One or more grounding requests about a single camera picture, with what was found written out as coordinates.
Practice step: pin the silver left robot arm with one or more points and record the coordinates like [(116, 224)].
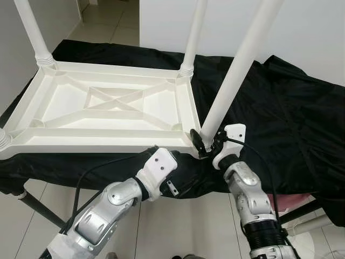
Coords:
[(102, 216)]

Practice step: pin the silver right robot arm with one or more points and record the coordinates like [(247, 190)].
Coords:
[(250, 199)]

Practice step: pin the grey robot right foot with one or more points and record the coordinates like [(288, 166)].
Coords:
[(186, 256)]

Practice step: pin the grey robot foot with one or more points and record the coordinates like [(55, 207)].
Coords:
[(186, 256), (112, 256)]

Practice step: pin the black cloth cover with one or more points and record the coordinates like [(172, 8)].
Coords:
[(291, 118)]

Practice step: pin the grey robot left foot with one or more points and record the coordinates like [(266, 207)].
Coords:
[(112, 256)]

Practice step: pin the pink soft object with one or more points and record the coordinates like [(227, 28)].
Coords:
[(291, 200)]

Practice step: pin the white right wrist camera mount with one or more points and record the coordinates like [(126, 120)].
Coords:
[(232, 145)]

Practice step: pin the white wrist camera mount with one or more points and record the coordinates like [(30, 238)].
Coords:
[(232, 145), (156, 170)]

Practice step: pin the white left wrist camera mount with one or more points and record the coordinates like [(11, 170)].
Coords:
[(156, 170)]

